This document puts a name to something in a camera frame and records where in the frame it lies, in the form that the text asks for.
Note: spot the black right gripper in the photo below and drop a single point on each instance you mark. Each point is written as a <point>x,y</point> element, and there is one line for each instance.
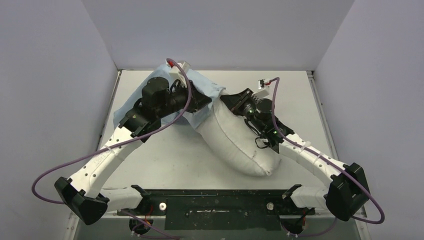
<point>235,101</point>

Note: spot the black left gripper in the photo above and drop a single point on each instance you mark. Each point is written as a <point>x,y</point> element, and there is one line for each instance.
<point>199,101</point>

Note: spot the light blue pillowcase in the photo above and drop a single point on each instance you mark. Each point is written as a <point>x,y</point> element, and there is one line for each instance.
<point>200,82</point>

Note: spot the white pillow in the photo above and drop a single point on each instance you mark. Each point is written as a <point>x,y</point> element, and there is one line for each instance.
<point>234,143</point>

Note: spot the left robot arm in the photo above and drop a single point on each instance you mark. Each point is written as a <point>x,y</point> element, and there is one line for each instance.
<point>84,193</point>

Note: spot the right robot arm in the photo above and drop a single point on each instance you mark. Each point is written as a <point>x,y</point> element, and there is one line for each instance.
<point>344,185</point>

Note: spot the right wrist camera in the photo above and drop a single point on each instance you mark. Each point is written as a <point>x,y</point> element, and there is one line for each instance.
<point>263,89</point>

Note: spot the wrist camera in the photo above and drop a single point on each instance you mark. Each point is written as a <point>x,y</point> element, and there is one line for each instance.
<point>178,69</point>
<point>263,89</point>

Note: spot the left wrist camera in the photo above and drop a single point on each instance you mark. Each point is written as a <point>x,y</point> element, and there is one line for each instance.
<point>178,69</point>

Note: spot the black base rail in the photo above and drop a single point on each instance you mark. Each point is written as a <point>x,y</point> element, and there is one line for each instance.
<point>201,209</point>

